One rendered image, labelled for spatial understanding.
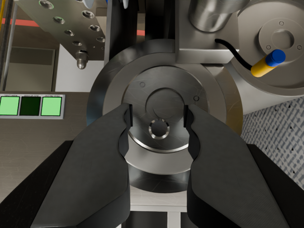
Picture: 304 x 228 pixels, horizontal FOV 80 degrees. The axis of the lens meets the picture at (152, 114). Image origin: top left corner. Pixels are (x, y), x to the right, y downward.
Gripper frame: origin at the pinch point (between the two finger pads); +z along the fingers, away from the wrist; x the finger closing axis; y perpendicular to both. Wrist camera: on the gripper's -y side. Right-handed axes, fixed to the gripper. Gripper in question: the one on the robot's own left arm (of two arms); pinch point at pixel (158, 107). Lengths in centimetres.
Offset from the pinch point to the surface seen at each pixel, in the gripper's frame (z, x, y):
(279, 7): 12.3, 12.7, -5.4
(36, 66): 235, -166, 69
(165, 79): 4.4, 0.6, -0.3
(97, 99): 5.1, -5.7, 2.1
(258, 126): 17.0, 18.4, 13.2
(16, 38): 234, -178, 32
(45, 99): 34.7, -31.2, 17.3
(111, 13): 12.3, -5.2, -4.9
